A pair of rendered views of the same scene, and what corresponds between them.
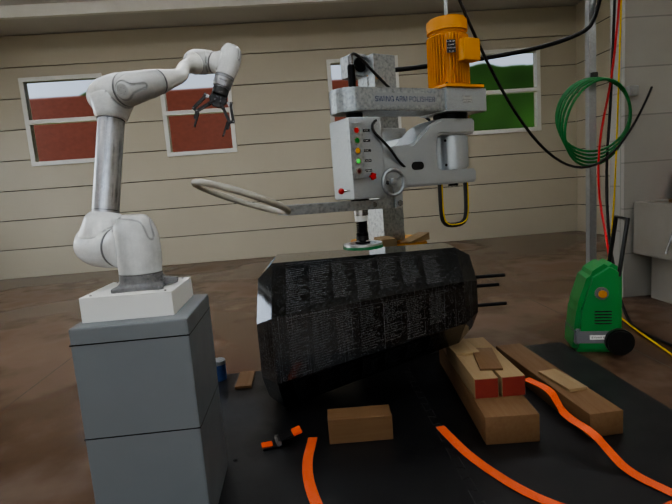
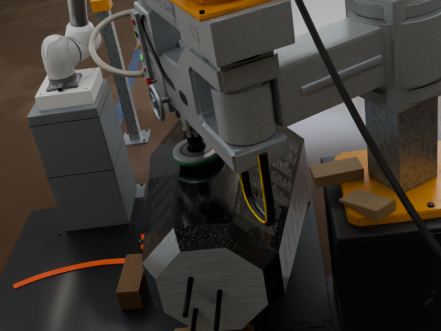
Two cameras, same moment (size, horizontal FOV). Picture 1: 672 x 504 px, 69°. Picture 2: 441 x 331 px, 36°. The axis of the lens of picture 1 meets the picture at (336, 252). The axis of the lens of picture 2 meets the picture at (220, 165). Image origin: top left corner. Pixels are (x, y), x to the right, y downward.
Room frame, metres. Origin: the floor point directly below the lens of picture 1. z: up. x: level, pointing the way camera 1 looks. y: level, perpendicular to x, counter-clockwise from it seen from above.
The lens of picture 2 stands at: (3.21, -2.68, 2.29)
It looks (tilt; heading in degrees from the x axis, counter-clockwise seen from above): 30 degrees down; 100
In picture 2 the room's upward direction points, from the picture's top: 11 degrees counter-clockwise
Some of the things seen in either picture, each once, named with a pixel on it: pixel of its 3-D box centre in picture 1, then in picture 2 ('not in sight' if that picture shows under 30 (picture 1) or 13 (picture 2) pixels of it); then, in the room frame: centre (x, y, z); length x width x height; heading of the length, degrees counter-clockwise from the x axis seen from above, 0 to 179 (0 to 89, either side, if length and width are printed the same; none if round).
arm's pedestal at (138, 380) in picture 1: (158, 408); (86, 156); (1.82, 0.74, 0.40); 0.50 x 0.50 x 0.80; 4
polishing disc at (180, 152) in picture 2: (363, 243); (196, 148); (2.68, -0.15, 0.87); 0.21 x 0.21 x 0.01
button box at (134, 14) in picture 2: (356, 151); (142, 44); (2.54, -0.14, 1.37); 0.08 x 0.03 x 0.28; 117
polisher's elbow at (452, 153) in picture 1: (451, 153); (243, 105); (2.98, -0.74, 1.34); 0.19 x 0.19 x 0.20
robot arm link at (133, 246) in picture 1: (135, 243); (58, 55); (1.83, 0.74, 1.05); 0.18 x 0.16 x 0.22; 61
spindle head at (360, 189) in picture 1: (370, 161); (184, 59); (2.71, -0.22, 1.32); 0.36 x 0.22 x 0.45; 117
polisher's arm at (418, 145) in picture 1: (417, 161); (210, 90); (2.85, -0.51, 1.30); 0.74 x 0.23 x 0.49; 117
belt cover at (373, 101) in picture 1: (407, 106); (194, 1); (2.84, -0.46, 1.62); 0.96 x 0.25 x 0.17; 117
